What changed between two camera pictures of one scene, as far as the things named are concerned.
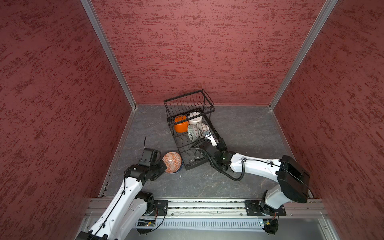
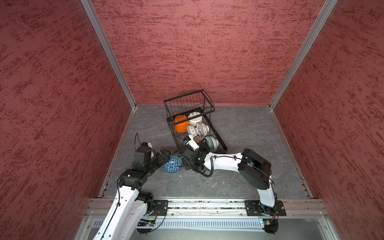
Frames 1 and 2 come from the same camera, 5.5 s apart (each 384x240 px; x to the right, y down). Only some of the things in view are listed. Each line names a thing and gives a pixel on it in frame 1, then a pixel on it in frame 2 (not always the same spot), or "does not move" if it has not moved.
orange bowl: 181,127 does not move
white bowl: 196,121 does not move
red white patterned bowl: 202,128 does not move
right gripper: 221,145 -> 203,143
